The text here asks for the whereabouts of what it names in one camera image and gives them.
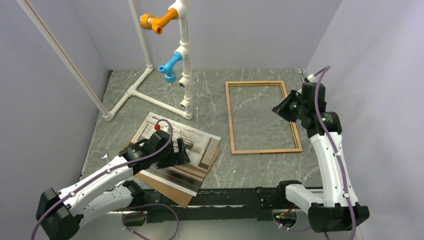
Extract orange pipe nozzle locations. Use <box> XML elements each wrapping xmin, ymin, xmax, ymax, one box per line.
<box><xmin>139</xmin><ymin>8</ymin><xmax>179</xmax><ymax>35</ymax></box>

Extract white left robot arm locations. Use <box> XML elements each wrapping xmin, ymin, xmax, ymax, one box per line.
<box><xmin>30</xmin><ymin>130</ymin><xmax>191</xmax><ymax>240</ymax></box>

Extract glossy room photo print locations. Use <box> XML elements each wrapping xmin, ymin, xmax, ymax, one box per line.
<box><xmin>130</xmin><ymin>112</ymin><xmax>221</xmax><ymax>197</ymax></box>

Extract white PVC pipe stand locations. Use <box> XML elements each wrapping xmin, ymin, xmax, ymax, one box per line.
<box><xmin>16</xmin><ymin>0</ymin><xmax>194</xmax><ymax>122</ymax></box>

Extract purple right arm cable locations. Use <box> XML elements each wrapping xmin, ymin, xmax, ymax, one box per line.
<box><xmin>273</xmin><ymin>65</ymin><xmax>358</xmax><ymax>240</ymax></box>

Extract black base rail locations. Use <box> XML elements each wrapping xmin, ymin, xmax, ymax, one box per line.
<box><xmin>118</xmin><ymin>187</ymin><xmax>300</xmax><ymax>227</ymax></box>

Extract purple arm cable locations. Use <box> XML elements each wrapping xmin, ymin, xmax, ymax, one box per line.
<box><xmin>30</xmin><ymin>118</ymin><xmax>180</xmax><ymax>240</ymax></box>
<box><xmin>273</xmin><ymin>65</ymin><xmax>358</xmax><ymax>240</ymax></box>

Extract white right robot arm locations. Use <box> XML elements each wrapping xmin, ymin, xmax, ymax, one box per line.
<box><xmin>272</xmin><ymin>82</ymin><xmax>370</xmax><ymax>233</ymax></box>

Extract wooden picture frame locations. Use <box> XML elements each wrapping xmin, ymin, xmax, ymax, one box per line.
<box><xmin>225</xmin><ymin>80</ymin><xmax>303</xmax><ymax>155</ymax></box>

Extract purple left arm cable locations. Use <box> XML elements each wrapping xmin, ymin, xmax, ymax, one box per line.
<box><xmin>30</xmin><ymin>118</ymin><xmax>180</xmax><ymax>240</ymax></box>

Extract blue pipe nozzle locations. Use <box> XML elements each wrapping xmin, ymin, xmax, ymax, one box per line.
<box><xmin>157</xmin><ymin>52</ymin><xmax>183</xmax><ymax>83</ymax></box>

